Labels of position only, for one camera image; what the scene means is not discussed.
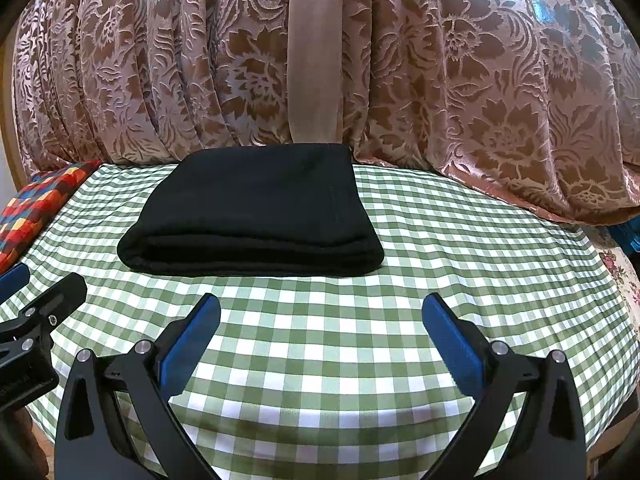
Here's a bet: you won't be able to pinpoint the floral bedspread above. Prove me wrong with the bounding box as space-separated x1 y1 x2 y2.
582 226 640 335

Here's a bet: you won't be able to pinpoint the colourful patterned pillow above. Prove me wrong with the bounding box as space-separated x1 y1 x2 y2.
0 160 101 273

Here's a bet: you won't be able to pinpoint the brown floral curtain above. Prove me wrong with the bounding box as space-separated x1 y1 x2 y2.
12 0 639 226

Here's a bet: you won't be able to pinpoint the black pants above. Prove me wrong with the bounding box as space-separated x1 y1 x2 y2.
117 144 384 278

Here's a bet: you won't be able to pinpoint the green white checkered bedsheet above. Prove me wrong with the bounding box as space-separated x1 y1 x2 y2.
1 165 639 479

